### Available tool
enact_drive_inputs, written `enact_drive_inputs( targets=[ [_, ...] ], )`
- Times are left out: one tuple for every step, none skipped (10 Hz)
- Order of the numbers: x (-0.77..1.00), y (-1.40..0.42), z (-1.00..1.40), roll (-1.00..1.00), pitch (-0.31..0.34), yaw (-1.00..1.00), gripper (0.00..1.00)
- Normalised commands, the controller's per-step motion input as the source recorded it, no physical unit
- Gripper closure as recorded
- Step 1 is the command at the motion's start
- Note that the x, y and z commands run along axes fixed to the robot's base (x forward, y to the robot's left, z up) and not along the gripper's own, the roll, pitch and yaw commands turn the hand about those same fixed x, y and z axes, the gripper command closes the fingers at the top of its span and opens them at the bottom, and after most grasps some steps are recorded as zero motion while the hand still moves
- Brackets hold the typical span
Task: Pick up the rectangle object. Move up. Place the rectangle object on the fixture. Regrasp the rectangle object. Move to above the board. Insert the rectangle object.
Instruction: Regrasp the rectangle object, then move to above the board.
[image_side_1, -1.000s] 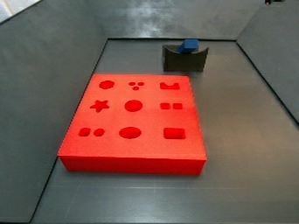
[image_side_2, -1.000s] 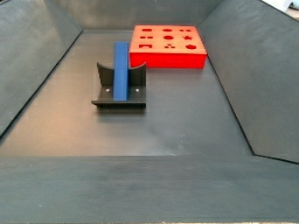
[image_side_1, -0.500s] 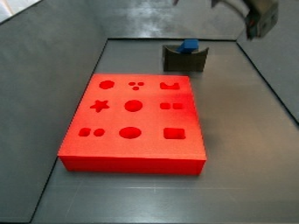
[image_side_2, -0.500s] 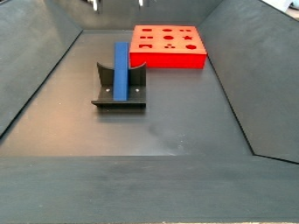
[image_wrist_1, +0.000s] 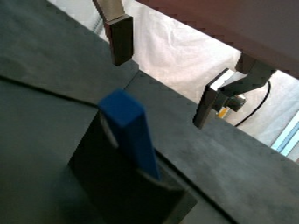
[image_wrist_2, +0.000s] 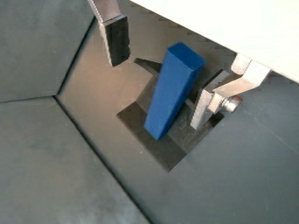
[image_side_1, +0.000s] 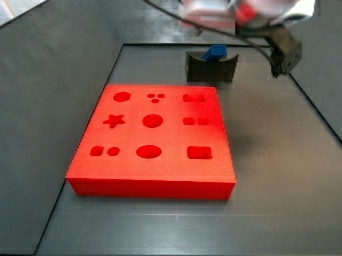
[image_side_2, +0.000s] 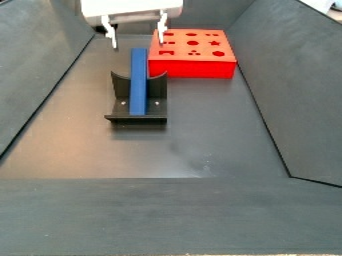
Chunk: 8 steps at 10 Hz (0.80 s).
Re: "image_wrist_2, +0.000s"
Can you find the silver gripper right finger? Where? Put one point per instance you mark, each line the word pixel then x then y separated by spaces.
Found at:
pixel 221 93

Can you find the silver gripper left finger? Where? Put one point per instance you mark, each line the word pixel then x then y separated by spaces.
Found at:
pixel 114 30

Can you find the blue rectangular block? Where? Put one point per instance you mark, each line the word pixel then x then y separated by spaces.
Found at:
pixel 181 70

